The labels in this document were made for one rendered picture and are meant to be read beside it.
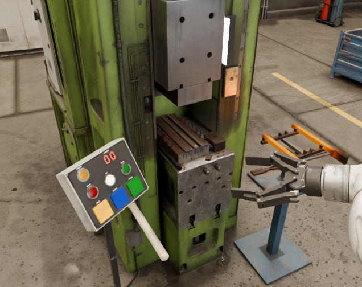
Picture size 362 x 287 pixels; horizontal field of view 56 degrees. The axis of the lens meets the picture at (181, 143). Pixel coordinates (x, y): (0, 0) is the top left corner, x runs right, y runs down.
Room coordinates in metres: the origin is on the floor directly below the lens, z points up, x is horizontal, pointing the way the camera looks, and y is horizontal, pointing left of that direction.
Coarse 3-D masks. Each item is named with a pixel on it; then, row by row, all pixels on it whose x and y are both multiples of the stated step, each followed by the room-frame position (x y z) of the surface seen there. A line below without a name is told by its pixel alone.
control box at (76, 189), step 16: (112, 144) 1.29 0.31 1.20; (80, 160) 1.22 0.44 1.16; (96, 160) 1.19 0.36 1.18; (112, 160) 1.24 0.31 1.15; (128, 160) 1.29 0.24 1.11; (64, 176) 1.07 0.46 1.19; (96, 176) 1.15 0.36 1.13; (128, 176) 1.24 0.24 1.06; (80, 192) 1.06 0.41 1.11; (112, 192) 1.14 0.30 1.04; (128, 192) 1.19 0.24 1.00; (80, 208) 1.04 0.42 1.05; (112, 208) 1.09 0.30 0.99; (96, 224) 1.01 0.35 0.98
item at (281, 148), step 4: (264, 136) 1.71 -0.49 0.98; (268, 136) 1.71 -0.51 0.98; (268, 140) 1.67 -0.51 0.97; (272, 140) 1.66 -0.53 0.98; (272, 144) 1.64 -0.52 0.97; (276, 144) 1.62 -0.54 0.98; (280, 144) 1.62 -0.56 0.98; (276, 148) 1.61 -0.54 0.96; (280, 148) 1.58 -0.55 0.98; (284, 148) 1.58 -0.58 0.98; (284, 152) 1.55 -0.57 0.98; (288, 152) 1.54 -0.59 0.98; (292, 156) 1.50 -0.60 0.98
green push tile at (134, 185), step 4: (136, 176) 1.26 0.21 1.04; (132, 180) 1.23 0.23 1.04; (136, 180) 1.24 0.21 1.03; (128, 184) 1.20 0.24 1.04; (132, 184) 1.22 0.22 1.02; (136, 184) 1.23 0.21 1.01; (140, 184) 1.24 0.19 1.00; (128, 188) 1.20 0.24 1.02; (132, 188) 1.20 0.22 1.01; (136, 188) 1.22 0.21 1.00; (140, 188) 1.23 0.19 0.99; (132, 192) 1.19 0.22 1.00; (136, 192) 1.20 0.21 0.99; (132, 196) 1.19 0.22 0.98
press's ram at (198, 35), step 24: (168, 0) 1.52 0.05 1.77; (192, 0) 1.55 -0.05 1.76; (216, 0) 1.61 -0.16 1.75; (168, 24) 1.50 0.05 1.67; (192, 24) 1.55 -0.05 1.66; (216, 24) 1.62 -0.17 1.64; (168, 48) 1.49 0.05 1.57; (192, 48) 1.55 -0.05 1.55; (216, 48) 1.62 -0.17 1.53; (168, 72) 1.49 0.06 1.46; (192, 72) 1.56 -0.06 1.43; (216, 72) 1.62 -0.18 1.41
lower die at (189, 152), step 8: (160, 120) 1.88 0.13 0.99; (176, 120) 1.88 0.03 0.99; (160, 128) 1.80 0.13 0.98; (168, 128) 1.79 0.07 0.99; (184, 128) 1.78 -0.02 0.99; (168, 136) 1.71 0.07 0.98; (176, 136) 1.69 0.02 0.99; (192, 136) 1.68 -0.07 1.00; (168, 144) 1.62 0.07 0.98; (176, 144) 1.62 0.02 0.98; (184, 144) 1.61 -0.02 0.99; (200, 144) 1.59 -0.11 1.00; (208, 144) 1.61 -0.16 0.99; (176, 152) 1.54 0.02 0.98; (184, 152) 1.54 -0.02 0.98; (192, 152) 1.56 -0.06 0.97; (200, 152) 1.59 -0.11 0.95; (208, 152) 1.61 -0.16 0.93; (176, 160) 1.53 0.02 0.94; (184, 160) 1.54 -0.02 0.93
